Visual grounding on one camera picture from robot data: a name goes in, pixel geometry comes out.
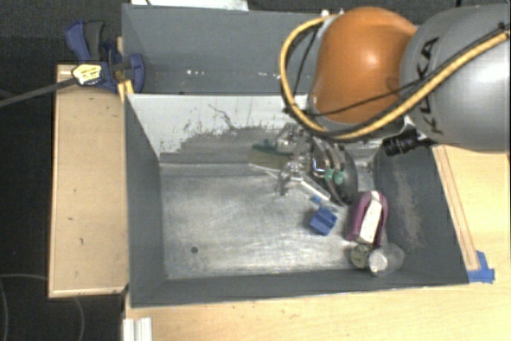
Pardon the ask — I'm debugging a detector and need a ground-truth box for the pale wood board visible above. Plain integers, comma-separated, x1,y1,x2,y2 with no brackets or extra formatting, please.
47,63,131,299

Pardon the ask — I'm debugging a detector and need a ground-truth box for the blue plastic block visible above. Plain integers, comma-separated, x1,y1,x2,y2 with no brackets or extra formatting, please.
308,202,339,237

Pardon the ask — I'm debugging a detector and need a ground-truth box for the black cylinder on white bracket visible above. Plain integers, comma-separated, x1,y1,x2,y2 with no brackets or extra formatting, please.
382,116,425,157

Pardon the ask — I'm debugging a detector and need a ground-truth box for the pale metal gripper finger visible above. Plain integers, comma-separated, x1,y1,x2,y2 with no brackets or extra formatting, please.
298,179,332,204
276,165,299,197

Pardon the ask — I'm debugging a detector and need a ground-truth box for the purple and white oblong object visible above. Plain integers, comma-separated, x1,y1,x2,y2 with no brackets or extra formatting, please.
344,190,390,247

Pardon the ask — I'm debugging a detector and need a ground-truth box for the grey metal bin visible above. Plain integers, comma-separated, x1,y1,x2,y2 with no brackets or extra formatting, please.
121,2,470,309

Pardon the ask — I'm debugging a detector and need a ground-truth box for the small round yellowish metal object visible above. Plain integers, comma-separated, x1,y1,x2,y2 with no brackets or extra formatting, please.
351,244,373,272

